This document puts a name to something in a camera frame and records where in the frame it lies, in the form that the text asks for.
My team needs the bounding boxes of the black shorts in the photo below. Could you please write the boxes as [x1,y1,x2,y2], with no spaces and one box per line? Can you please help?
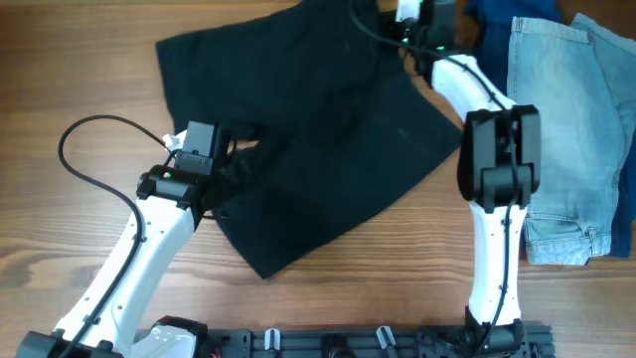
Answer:
[156,1,461,278]

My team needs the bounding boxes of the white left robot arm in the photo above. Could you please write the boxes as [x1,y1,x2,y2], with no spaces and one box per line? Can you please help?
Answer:
[16,122,234,357]

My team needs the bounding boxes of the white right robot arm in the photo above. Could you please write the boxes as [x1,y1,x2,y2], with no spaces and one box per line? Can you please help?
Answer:
[383,4,541,356]

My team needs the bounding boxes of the dark blue garment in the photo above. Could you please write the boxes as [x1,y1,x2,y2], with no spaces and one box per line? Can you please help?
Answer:
[464,0,636,259]

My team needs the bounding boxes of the light blue denim shorts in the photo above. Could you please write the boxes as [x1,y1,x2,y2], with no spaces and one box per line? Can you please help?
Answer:
[506,13,636,267]

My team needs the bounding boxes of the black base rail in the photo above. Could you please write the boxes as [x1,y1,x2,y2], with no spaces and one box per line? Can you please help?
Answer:
[193,320,556,358]

